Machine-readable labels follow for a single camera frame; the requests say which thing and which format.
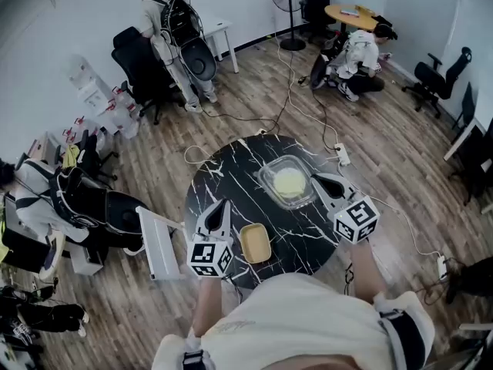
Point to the yellow-green cloth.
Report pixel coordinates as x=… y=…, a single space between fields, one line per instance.
x=3 y=245
x=71 y=156

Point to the white water dispenser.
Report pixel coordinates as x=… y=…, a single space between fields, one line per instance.
x=82 y=75

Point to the white power strip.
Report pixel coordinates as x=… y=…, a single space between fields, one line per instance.
x=342 y=153
x=441 y=266

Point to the person's white shirt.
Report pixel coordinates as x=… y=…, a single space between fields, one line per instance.
x=292 y=322

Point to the black box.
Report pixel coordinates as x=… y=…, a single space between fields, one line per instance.
x=23 y=249

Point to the round yellow table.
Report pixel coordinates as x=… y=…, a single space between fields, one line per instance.
x=346 y=21

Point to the pale wooden table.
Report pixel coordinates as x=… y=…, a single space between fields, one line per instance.
x=52 y=254

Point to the white drawer unit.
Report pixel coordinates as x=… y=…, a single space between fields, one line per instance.
x=86 y=262

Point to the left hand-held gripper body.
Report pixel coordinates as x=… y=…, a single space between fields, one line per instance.
x=208 y=256

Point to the clear plastic lid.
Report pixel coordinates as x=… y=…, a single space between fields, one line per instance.
x=269 y=168

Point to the white desk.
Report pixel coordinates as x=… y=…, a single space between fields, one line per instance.
x=219 y=27
x=471 y=131

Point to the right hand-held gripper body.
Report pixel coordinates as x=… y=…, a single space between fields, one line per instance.
x=358 y=216

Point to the person's right forearm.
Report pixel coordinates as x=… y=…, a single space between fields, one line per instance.
x=366 y=268

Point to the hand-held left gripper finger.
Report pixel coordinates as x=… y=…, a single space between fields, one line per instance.
x=206 y=226
x=226 y=226

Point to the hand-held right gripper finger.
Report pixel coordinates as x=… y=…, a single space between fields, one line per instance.
x=339 y=187
x=323 y=195

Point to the yellow rectangular tray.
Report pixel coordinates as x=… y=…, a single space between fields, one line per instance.
x=255 y=245

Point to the person's left forearm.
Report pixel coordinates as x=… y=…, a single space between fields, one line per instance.
x=208 y=303

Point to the slice of bread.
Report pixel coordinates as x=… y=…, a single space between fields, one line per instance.
x=289 y=181

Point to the clear water bottle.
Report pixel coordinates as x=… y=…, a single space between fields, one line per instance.
x=127 y=123
x=123 y=98

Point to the round black marble table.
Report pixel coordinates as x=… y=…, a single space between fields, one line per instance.
x=239 y=168

